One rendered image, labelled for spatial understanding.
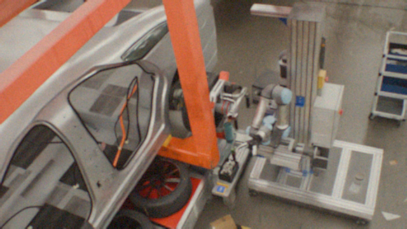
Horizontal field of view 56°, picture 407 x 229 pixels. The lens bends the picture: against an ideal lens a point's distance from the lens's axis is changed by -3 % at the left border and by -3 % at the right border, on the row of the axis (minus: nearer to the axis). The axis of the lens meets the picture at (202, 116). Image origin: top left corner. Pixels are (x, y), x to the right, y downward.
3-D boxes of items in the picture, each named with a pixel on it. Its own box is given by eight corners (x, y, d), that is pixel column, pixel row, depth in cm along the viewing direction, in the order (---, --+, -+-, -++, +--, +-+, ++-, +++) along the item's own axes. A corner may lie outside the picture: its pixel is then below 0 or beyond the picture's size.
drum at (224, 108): (220, 106, 416) (219, 96, 406) (240, 110, 408) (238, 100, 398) (215, 115, 407) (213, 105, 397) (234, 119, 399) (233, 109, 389)
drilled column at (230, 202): (227, 199, 423) (224, 175, 394) (236, 201, 419) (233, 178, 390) (224, 207, 417) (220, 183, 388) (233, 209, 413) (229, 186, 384)
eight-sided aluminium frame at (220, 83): (229, 107, 442) (224, 69, 405) (234, 109, 439) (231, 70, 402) (210, 142, 408) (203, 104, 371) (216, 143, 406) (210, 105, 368)
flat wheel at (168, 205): (139, 166, 438) (133, 152, 422) (196, 167, 426) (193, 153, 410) (124, 217, 392) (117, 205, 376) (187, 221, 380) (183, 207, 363)
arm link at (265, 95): (262, 79, 327) (243, 134, 335) (273, 84, 321) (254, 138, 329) (267, 81, 337) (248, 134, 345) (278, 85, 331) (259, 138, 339)
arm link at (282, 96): (277, 127, 364) (277, 81, 326) (292, 133, 356) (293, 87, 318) (271, 135, 357) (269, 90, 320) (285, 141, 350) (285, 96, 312)
